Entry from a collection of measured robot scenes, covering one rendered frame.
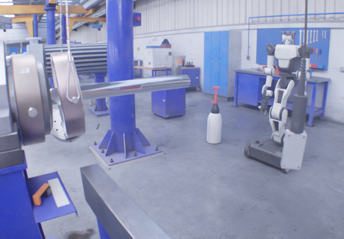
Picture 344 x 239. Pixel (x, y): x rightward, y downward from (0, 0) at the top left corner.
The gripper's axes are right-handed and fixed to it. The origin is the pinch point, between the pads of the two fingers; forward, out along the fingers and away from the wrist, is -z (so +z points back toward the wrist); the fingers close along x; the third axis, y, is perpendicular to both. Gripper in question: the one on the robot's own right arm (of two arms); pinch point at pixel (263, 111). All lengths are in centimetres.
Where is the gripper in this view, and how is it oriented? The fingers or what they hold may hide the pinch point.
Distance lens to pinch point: 295.2
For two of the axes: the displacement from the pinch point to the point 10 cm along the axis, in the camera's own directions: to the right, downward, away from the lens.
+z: 1.6, -9.8, -1.3
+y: 5.8, 2.0, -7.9
